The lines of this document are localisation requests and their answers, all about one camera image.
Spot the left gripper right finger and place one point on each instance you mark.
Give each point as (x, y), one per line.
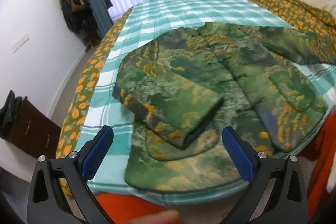
(287, 202)

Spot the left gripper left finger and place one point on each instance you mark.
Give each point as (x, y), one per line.
(47, 202)

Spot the green floral patterned jacket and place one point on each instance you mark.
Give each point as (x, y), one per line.
(188, 84)

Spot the coat rack with clothes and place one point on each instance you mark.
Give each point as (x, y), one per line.
(79, 18)

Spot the person's finger tip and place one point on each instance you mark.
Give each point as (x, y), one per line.
(164, 217)

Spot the orange red sweater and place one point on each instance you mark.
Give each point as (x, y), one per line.
(317, 161)

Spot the dark brown wooden cabinet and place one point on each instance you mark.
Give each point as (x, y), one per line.
(33, 132)

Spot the black bag on cabinet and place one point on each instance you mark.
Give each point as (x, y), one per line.
(9, 113)

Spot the black chair by window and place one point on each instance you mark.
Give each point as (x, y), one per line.
(108, 4)

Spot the teal white plaid blanket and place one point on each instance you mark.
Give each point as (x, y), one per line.
(134, 29)

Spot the white wall switch plate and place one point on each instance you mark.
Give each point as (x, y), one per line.
(19, 43)

